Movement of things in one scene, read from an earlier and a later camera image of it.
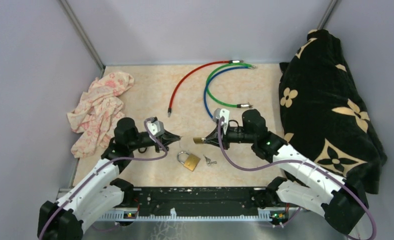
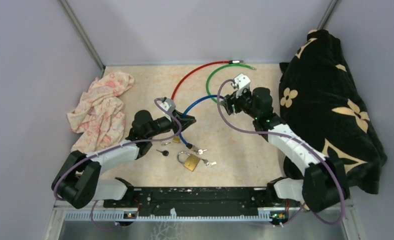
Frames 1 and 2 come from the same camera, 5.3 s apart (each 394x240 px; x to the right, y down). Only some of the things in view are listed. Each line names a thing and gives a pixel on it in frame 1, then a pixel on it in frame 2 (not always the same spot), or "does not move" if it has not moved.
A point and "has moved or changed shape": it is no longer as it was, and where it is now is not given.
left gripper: x=167 y=138 -> x=179 y=123
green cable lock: x=240 y=105 does not move
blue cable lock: x=206 y=86 -> x=189 y=146
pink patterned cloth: x=99 y=109 does not move
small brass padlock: x=198 y=140 has moved or changed shape
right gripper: x=213 y=137 -> x=230 y=100
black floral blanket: x=327 y=114 does not move
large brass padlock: x=191 y=162 does not move
